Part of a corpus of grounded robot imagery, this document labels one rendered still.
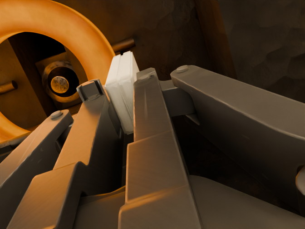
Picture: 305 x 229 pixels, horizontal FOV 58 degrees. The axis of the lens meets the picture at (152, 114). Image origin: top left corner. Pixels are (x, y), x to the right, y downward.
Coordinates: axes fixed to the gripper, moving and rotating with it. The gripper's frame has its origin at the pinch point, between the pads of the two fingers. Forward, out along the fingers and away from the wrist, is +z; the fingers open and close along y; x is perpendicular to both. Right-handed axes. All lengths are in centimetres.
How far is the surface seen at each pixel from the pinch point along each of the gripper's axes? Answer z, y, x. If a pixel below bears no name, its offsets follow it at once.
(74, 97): 21.2, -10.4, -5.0
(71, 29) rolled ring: 11.6, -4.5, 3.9
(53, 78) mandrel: 19.7, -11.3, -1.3
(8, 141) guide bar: 8.7, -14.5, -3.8
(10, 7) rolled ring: 11.9, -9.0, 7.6
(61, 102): 21.2, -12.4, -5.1
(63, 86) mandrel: 19.5, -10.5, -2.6
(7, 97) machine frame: 18.4, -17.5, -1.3
